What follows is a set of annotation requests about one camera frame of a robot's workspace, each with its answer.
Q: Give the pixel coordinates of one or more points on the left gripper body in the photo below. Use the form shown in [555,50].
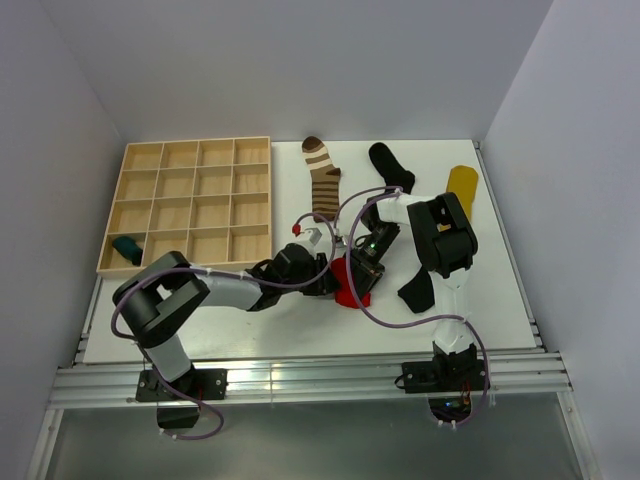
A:
[311,266]

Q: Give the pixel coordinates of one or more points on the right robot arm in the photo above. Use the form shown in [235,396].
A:
[445,244]

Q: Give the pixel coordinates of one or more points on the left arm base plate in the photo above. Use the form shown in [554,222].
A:
[201,384]

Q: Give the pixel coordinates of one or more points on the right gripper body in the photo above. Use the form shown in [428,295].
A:
[377,245]

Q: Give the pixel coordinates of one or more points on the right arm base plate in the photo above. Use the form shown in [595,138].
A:
[440,375]

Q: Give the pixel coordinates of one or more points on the plain black sock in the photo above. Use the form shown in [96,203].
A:
[418,294]

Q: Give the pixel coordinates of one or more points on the dark teal sock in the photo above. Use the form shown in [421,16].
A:
[128,248]

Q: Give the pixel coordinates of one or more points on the wooden compartment tray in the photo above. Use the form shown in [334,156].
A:
[209,199]

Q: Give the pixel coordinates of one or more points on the aluminium mounting rail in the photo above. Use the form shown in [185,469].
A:
[346,378]

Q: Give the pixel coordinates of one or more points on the yellow sock with cartoon face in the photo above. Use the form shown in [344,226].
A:
[463,181]

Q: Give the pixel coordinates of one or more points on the black sock with white stripes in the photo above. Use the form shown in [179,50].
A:
[389,168]

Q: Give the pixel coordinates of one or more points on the brown striped sock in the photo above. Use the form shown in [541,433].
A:
[325,177]

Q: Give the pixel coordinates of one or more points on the red sock with white bear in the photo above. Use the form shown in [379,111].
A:
[344,296]

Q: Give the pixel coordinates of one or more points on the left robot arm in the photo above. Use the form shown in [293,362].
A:
[158,301]

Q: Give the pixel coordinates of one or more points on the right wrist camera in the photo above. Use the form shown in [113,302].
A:
[342,240]

